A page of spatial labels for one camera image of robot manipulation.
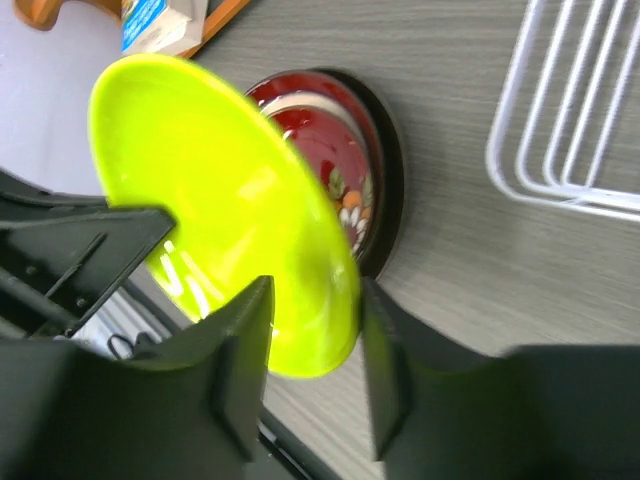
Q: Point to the white wire dish rack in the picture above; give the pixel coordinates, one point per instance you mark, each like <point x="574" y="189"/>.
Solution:
<point x="565" y="132"/>

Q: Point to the lime green small plate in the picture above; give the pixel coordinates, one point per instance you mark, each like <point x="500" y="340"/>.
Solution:
<point x="166" y="132"/>

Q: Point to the red floral small plate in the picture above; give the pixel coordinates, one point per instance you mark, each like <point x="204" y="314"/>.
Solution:
<point x="334" y="132"/>

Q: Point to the blue snack box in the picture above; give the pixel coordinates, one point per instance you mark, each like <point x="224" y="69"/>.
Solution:
<point x="162" y="26"/>

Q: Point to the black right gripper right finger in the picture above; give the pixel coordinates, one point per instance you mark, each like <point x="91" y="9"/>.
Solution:
<point x="440" y="410"/>

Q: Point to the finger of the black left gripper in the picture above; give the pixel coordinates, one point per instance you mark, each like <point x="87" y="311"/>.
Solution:
<point x="63" y="256"/>

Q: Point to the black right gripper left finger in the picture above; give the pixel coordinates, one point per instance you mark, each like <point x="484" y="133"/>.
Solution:
<point x="186" y="409"/>

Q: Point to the dark red cream plate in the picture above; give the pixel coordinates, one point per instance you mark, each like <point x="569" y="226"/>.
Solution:
<point x="346" y="135"/>

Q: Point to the orange wooden shelf rack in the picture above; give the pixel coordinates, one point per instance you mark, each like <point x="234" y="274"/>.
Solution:
<point x="215" y="20"/>

